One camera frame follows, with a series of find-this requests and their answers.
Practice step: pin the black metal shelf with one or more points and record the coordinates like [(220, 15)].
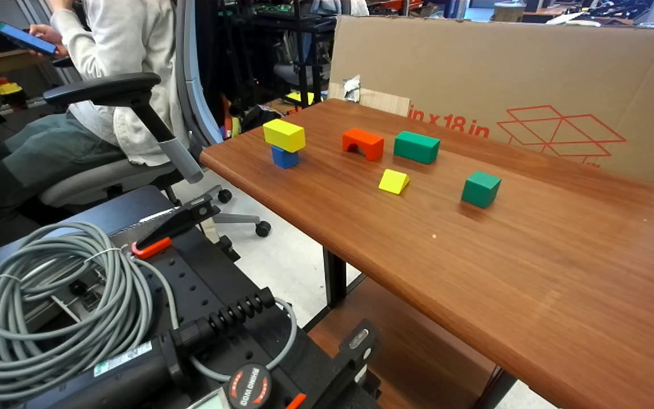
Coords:
[(281, 45)]

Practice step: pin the large cardboard sheet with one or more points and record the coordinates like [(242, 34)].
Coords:
[(508, 74)]

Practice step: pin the orange arch block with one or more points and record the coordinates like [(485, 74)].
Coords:
[(368, 141)]

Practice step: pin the yellow rectangular block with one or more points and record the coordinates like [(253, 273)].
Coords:
[(285, 135)]

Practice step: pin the smartphone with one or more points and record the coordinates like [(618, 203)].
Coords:
[(24, 38)]

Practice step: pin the black clamp with orange tip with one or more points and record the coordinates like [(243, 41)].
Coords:
[(176, 224)]

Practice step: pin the yellow triangular block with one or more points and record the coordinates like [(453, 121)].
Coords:
[(392, 182)]

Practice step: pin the blue cube block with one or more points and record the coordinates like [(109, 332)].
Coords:
[(284, 157)]

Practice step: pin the green cube block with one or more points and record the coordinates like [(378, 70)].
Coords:
[(479, 189)]

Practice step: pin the office chair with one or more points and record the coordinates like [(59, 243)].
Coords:
[(134, 142)]

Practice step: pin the green rectangular block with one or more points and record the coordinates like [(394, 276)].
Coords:
[(416, 146)]

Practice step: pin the person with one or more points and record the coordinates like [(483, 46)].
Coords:
[(77, 113)]

